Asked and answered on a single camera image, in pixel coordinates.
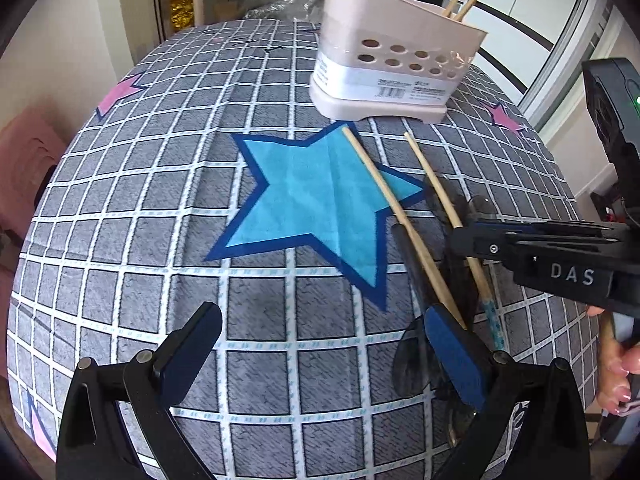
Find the black plastic spoon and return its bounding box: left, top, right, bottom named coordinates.
left=390, top=223, right=447, bottom=398
left=463, top=195, right=498, bottom=226
left=422, top=173, right=471, bottom=311

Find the blue patterned bamboo chopstick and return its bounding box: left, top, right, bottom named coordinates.
left=404, top=132, right=506, bottom=351

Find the person right hand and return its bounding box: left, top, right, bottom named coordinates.
left=586, top=306, right=639, bottom=415

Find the white refrigerator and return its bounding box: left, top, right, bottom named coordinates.
left=464, top=0, right=608, bottom=105

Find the pink plastic utensil holder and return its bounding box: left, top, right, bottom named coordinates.
left=309, top=0, right=487, bottom=124

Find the grey checked tablecloth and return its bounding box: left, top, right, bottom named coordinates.
left=5, top=18, right=601, bottom=480

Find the pink plastic stool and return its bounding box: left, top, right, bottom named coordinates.
left=0, top=106, right=68, bottom=271

